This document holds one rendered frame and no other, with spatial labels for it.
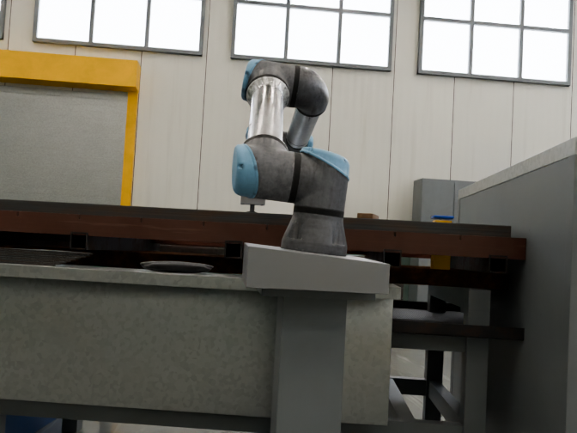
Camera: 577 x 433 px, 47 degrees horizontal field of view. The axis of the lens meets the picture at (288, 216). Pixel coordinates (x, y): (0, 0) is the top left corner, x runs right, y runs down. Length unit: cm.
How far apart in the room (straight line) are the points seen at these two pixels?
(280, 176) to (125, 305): 67
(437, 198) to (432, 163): 88
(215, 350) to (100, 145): 878
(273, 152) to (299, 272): 31
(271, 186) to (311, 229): 13
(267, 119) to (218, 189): 870
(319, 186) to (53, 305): 88
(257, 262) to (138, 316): 67
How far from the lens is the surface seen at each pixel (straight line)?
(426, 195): 1011
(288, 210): 1029
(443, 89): 1113
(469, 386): 198
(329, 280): 131
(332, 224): 146
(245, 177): 144
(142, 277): 171
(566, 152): 169
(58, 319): 196
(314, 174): 145
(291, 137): 211
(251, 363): 185
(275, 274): 130
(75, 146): 1057
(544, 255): 179
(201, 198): 1028
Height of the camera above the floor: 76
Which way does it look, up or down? 3 degrees up
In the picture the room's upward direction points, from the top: 3 degrees clockwise
